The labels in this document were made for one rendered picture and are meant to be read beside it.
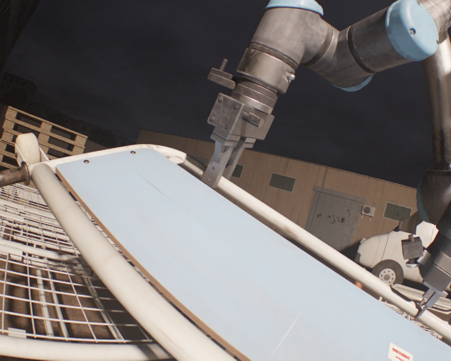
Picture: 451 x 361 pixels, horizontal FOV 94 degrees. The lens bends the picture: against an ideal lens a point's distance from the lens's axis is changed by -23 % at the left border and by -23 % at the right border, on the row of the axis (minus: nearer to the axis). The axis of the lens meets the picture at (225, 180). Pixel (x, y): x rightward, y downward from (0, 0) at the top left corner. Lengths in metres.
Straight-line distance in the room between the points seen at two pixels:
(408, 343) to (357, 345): 0.09
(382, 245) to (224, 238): 6.89
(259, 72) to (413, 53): 0.23
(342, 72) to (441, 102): 0.45
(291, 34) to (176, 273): 0.36
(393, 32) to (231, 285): 0.38
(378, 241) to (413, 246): 6.77
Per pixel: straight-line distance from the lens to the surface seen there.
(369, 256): 7.19
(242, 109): 0.40
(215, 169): 0.46
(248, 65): 0.44
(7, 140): 3.86
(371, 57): 0.45
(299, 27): 0.45
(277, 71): 0.43
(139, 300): 0.25
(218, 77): 0.48
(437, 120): 0.88
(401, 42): 0.42
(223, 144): 0.43
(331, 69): 0.49
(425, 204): 0.88
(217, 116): 0.42
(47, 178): 0.39
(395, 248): 7.18
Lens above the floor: 0.88
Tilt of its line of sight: 5 degrees up
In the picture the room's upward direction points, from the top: 18 degrees clockwise
